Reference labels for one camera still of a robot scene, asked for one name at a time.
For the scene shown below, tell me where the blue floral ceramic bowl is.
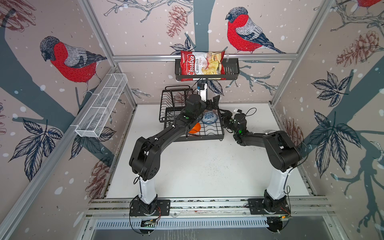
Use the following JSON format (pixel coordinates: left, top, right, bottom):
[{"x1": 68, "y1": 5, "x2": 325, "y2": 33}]
[{"x1": 202, "y1": 111, "x2": 218, "y2": 125}]

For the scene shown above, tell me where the plain orange bowl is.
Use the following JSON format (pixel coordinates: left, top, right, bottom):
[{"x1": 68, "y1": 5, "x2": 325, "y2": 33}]
[{"x1": 189, "y1": 123, "x2": 201, "y2": 134}]

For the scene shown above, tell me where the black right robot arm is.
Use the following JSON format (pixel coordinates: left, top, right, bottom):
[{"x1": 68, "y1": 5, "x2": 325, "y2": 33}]
[{"x1": 219, "y1": 109, "x2": 302, "y2": 214}]

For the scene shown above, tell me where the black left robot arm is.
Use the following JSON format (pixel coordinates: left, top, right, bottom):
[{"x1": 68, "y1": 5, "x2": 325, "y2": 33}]
[{"x1": 129, "y1": 94, "x2": 220, "y2": 216}]

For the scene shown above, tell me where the black two-tier dish rack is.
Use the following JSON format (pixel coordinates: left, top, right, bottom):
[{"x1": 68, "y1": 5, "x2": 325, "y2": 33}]
[{"x1": 159, "y1": 85, "x2": 224, "y2": 142}]

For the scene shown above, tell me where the red cassava chips bag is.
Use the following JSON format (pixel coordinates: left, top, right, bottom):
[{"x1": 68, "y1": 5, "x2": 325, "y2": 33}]
[{"x1": 181, "y1": 51, "x2": 225, "y2": 76}]

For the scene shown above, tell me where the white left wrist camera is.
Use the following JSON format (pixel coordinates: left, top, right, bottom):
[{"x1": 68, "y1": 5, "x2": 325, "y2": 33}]
[{"x1": 197, "y1": 80, "x2": 208, "y2": 102}]

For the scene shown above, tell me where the black wall-mounted wire basket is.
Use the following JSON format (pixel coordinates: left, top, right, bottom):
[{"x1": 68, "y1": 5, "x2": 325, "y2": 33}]
[{"x1": 175, "y1": 58, "x2": 240, "y2": 82}]

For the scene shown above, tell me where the white wire mesh wall shelf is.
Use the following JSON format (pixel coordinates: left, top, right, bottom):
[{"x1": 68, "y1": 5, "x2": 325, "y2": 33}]
[{"x1": 75, "y1": 73, "x2": 128, "y2": 138}]

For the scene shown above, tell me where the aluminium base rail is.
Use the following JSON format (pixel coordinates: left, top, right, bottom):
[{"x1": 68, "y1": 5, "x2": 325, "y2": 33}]
[{"x1": 85, "y1": 196, "x2": 335, "y2": 232}]

